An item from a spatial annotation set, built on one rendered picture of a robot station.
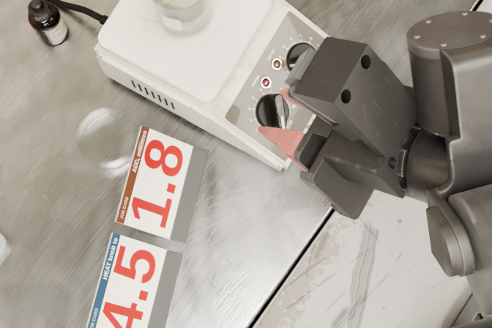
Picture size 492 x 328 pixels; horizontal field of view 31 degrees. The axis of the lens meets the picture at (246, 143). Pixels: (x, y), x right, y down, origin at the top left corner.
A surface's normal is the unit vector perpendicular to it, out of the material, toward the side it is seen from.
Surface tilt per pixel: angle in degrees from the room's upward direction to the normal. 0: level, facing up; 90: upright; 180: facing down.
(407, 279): 0
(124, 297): 40
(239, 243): 0
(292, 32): 30
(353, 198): 52
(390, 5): 0
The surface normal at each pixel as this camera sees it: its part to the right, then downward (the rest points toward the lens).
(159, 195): 0.61, -0.06
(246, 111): 0.42, 0.01
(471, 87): 0.16, 0.43
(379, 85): 0.66, 0.22
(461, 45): -0.21, -0.86
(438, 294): -0.02, -0.25
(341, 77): -0.56, -0.49
